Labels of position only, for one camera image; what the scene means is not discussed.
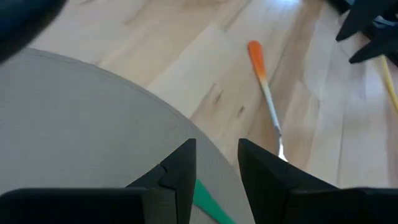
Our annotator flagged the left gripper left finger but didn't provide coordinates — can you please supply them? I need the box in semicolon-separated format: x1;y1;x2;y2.
0;138;198;224

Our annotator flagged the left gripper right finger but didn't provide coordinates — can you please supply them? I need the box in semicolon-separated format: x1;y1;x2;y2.
237;138;398;224

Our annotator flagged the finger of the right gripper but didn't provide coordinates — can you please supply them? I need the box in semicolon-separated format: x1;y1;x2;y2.
335;0;398;42
348;21;398;65

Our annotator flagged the yellow chopstick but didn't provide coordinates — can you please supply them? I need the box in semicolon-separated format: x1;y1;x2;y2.
380;55;398;113

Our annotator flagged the green-handled gold spoon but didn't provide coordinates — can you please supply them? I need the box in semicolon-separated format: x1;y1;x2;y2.
192;178;238;224

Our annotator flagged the orange-handled silver fork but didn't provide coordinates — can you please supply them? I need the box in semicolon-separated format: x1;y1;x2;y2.
247;40;289;163

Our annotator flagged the round grey placemat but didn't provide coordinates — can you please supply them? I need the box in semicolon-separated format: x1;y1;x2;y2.
0;47;256;224

